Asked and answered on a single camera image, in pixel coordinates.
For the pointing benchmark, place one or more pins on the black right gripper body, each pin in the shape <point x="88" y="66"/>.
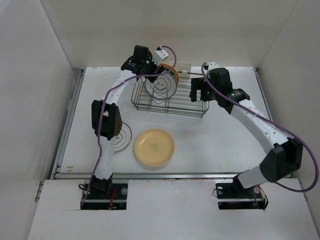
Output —
<point x="212" y="93"/>

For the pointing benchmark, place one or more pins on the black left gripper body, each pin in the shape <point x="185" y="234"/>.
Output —
<point x="150" y="67"/>

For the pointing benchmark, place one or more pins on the grey wire dish rack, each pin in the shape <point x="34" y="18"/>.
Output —
<point x="179" y="104"/>

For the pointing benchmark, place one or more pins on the white plate green rim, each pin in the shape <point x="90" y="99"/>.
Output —
<point x="123" y="139"/>
<point x="164" y="87"/>

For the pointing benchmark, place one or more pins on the yellow shallow plate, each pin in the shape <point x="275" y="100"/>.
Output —
<point x="154" y="147"/>

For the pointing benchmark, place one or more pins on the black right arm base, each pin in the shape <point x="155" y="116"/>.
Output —
<point x="229" y="197"/>

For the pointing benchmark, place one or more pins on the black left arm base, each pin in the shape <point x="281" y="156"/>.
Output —
<point x="113" y="199"/>

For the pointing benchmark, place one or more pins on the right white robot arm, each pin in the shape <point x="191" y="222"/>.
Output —
<point x="283" y="150"/>

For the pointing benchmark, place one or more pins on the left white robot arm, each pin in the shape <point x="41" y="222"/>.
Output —
<point x="106" y="120"/>

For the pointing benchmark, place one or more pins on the white plastic cutlery holder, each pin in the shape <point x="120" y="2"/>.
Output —
<point x="182" y="68"/>

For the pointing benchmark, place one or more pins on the yellow rear plate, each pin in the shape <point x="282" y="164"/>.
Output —
<point x="172" y="71"/>

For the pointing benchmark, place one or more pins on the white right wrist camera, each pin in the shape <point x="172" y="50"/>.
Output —
<point x="208" y="66"/>

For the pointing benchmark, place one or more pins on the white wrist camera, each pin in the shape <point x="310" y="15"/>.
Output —
<point x="159" y="56"/>
<point x="208" y="66"/>

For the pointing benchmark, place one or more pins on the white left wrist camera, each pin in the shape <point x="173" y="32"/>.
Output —
<point x="159" y="56"/>

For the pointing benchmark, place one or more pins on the aluminium table edge rail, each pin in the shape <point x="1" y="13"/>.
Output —
<point x="213" y="145"/>

